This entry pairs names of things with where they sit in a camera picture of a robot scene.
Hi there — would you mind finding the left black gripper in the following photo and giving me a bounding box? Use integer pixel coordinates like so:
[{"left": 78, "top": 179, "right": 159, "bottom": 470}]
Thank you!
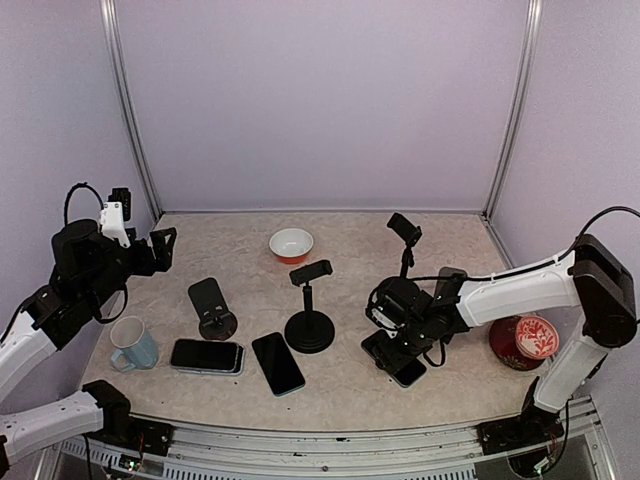
[{"left": 83, "top": 227, "right": 176, "bottom": 310}]

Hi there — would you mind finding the black teal phone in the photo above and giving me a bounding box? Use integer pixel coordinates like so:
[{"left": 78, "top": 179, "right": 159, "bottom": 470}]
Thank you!
[{"left": 361, "top": 335, "right": 427, "bottom": 388}]

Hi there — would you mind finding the black pole phone stand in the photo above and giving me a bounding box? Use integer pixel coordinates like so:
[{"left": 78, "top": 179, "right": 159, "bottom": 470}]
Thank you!
[
  {"left": 284, "top": 260, "right": 335, "bottom": 354},
  {"left": 387, "top": 212, "right": 422, "bottom": 278}
]

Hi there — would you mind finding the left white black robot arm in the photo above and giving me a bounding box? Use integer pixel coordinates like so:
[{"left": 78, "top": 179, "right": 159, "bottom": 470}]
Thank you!
[{"left": 1, "top": 219, "right": 177, "bottom": 472}]

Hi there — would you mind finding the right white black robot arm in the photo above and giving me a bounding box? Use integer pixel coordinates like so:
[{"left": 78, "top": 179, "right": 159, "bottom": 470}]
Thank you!
[{"left": 361, "top": 234, "right": 639, "bottom": 444}]

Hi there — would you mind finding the right flat black phone stand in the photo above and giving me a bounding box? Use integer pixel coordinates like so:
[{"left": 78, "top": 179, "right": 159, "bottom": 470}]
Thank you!
[{"left": 434, "top": 267, "right": 468, "bottom": 300}]

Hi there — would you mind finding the flat black phone stand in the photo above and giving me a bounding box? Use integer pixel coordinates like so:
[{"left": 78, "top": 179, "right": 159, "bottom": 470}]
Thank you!
[
  {"left": 434, "top": 267, "right": 468, "bottom": 300},
  {"left": 188, "top": 277, "right": 238, "bottom": 341}
]

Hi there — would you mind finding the left flat black phone stand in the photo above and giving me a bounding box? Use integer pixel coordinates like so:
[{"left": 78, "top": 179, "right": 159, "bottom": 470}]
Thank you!
[{"left": 188, "top": 277, "right": 238, "bottom": 341}]

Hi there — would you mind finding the middle black phone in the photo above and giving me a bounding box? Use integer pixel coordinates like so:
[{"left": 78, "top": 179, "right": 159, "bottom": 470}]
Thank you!
[{"left": 251, "top": 332, "right": 306, "bottom": 397}]

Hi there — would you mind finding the left stacked black phone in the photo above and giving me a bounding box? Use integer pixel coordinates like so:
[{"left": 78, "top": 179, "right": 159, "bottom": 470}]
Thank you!
[{"left": 169, "top": 339, "right": 245, "bottom": 375}]

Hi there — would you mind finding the light blue mug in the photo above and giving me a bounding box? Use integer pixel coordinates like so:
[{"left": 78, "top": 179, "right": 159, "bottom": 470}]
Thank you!
[{"left": 109, "top": 316, "right": 159, "bottom": 373}]

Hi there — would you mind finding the dark red saucer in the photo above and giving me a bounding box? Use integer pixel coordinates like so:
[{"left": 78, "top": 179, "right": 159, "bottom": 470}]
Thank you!
[{"left": 489, "top": 316, "right": 544, "bottom": 371}]

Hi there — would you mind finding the orange white bowl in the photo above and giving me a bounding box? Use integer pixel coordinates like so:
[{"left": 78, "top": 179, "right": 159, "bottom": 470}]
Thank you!
[{"left": 269, "top": 228, "right": 314, "bottom": 265}]

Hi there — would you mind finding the red patterned bowl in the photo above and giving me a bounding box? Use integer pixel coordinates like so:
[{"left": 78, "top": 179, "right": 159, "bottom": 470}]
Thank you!
[{"left": 515, "top": 316, "right": 560, "bottom": 360}]

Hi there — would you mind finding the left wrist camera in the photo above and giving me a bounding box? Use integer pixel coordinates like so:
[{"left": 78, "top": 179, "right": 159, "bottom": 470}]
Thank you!
[{"left": 99, "top": 187, "right": 132, "bottom": 248}]

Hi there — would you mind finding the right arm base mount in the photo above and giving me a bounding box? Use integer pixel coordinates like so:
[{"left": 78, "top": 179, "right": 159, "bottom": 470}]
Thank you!
[{"left": 476, "top": 417, "right": 564, "bottom": 456}]

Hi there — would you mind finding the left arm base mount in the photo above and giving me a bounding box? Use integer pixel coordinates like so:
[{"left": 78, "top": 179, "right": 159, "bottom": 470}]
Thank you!
[{"left": 87, "top": 417, "right": 174, "bottom": 457}]

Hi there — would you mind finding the left aluminium frame post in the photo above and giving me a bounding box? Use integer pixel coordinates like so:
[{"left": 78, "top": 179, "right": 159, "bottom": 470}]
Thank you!
[{"left": 99, "top": 0, "right": 164, "bottom": 223}]

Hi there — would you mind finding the aluminium frame post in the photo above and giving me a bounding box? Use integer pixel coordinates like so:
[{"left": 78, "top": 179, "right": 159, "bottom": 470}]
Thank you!
[
  {"left": 482, "top": 0, "right": 543, "bottom": 224},
  {"left": 99, "top": 0, "right": 164, "bottom": 223}
]

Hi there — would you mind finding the right aluminium frame post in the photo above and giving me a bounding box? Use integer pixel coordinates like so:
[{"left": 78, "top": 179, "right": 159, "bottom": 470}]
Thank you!
[{"left": 482, "top": 0, "right": 543, "bottom": 224}]

